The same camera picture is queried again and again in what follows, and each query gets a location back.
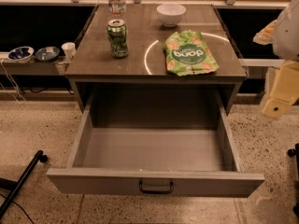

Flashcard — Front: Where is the white paper cup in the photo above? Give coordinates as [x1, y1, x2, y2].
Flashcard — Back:
[62, 42, 76, 60]

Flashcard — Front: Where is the grey cabinet with dark top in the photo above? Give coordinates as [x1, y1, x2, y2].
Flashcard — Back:
[66, 4, 246, 109]

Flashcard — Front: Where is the black drawer handle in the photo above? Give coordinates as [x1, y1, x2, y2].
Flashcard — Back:
[138, 180, 174, 195]

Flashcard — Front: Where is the white cable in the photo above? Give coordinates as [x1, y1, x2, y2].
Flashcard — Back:
[0, 59, 26, 102]

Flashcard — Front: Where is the white ceramic bowl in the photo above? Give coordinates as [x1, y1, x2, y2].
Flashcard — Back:
[157, 4, 186, 27]

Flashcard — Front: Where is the open grey top drawer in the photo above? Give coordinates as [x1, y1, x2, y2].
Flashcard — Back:
[47, 89, 264, 198]

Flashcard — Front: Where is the green soda can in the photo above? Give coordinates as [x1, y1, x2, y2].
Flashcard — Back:
[107, 19, 128, 58]

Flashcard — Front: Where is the black caster wheel stand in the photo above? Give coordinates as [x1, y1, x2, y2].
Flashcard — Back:
[287, 143, 299, 218]

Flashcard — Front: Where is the low side shelf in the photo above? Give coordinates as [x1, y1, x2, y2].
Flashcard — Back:
[0, 52, 69, 76]

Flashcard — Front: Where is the clear plastic water bottle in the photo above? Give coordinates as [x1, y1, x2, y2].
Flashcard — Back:
[108, 0, 126, 16]

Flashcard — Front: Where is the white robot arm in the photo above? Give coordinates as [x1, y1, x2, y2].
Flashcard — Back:
[253, 0, 299, 119]

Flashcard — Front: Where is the green snack chip bag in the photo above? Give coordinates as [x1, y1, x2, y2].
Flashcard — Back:
[164, 30, 220, 77]

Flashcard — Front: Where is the blue patterned bowl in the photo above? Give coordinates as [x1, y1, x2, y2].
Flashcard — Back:
[8, 46, 34, 63]

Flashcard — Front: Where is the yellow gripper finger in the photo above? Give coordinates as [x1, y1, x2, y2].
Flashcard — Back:
[262, 61, 299, 119]

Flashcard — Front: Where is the grey blue shallow bowl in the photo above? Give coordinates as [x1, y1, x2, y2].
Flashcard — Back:
[35, 47, 60, 63]

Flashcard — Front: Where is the black metal stand leg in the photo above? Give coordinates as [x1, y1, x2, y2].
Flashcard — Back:
[0, 150, 48, 219]

